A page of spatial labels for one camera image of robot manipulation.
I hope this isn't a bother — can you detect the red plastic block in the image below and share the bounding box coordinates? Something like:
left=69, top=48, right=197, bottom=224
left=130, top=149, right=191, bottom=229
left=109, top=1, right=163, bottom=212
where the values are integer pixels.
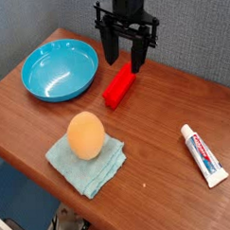
left=102, top=62, right=136, bottom=110

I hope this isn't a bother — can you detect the blue plastic plate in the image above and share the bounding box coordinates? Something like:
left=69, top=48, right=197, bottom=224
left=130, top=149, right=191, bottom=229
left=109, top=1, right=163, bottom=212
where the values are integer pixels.
left=21, top=39, right=98, bottom=102

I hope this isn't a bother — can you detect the white toothpaste tube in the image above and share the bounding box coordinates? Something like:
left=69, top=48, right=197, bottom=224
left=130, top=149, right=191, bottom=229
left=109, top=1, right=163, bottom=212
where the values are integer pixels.
left=181, top=124, right=228, bottom=188

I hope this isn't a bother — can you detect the orange egg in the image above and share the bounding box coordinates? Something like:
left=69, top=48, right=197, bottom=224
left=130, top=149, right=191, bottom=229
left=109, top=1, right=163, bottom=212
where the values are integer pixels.
left=66, top=112, right=105, bottom=160

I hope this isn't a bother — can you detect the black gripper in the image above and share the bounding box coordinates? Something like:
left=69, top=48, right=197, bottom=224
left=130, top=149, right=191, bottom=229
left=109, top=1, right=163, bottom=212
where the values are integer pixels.
left=94, top=0, right=159, bottom=74

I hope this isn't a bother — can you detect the light blue folded cloth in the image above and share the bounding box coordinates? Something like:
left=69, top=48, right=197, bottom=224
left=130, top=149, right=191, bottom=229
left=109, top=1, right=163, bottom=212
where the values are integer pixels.
left=45, top=134, right=127, bottom=200

